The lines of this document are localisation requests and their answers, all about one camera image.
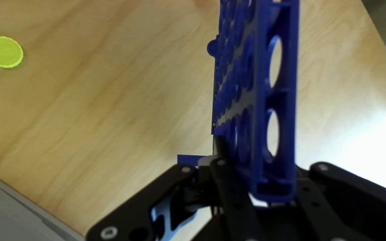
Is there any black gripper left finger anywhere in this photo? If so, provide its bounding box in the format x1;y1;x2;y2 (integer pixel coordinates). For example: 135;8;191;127
85;158;255;241

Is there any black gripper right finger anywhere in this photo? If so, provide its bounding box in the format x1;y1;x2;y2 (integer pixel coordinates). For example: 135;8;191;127
296;162;386;241

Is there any blue connect four grid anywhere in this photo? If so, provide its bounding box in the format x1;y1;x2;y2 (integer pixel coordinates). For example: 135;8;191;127
176;0;300;205

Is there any yellow game disc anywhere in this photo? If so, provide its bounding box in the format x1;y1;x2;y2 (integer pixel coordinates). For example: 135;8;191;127
0;36;24;68

